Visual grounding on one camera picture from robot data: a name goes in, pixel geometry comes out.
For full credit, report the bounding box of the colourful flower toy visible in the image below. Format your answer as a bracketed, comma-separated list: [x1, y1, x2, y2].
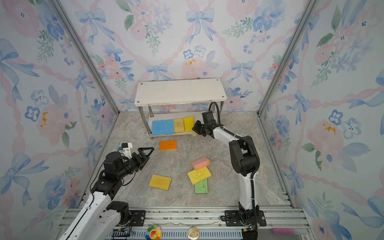
[145, 225, 162, 240]

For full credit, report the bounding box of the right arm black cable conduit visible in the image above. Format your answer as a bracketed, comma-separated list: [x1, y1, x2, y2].
[209, 101, 261, 217]

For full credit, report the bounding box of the pink sponge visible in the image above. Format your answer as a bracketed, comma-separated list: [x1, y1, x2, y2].
[191, 157, 211, 171]

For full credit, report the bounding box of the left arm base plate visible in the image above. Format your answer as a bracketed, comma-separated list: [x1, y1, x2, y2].
[102, 209, 147, 227]

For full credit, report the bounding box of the light yellow cellulose sponge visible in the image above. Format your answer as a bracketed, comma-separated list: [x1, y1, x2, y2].
[188, 167, 212, 185]

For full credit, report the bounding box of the round gold badge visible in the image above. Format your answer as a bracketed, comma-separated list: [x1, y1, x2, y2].
[187, 227, 200, 240]

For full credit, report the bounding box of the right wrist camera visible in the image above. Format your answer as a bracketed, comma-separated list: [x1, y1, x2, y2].
[202, 111, 216, 125]

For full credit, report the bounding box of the bright yellow scouring sponge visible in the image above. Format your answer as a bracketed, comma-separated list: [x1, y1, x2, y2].
[184, 117, 195, 133]

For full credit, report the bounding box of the right aluminium frame post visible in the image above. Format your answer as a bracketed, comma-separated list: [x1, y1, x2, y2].
[258, 0, 318, 117]

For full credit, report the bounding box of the blue sponge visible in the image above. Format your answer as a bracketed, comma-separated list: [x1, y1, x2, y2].
[152, 120, 164, 136]
[162, 120, 175, 135]

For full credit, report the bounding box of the orange sponge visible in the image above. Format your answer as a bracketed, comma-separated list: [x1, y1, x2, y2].
[159, 140, 178, 151]

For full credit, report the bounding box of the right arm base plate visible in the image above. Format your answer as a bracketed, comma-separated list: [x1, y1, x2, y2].
[220, 210, 267, 228]

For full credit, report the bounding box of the white two-tier metal shelf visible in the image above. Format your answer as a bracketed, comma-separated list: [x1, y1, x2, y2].
[135, 78, 227, 137]

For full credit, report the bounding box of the left aluminium frame post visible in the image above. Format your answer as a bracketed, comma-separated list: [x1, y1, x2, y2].
[48, 0, 120, 115]

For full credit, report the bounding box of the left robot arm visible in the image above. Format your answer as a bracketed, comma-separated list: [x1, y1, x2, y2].
[60, 144, 155, 240]

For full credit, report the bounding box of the blue sponge front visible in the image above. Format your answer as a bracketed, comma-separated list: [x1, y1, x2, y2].
[162, 120, 175, 135]

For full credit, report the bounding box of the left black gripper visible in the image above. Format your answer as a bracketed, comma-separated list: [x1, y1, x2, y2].
[116, 147, 153, 181]

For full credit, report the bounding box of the green sponge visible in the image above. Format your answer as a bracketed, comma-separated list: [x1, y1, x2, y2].
[195, 179, 208, 194]

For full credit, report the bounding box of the aluminium front rail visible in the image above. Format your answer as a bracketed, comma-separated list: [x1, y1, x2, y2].
[54, 205, 315, 240]

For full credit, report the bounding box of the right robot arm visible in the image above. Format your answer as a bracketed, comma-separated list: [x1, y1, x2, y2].
[193, 120, 261, 226]

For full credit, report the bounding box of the aluminium frame post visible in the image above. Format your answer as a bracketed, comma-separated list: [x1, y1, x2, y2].
[48, 0, 120, 115]
[258, 0, 318, 117]

